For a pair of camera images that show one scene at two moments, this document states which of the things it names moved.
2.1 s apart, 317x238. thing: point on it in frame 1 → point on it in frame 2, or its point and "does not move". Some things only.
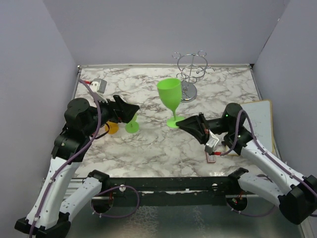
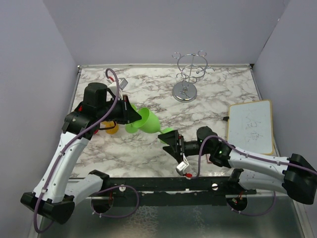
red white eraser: (210, 158) does not move
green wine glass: (132, 126) does not move
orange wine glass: (113, 127) does not move
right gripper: (197, 125) → (173, 138)
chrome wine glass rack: (191, 67) does not move
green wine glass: (170, 91) → (148, 123)
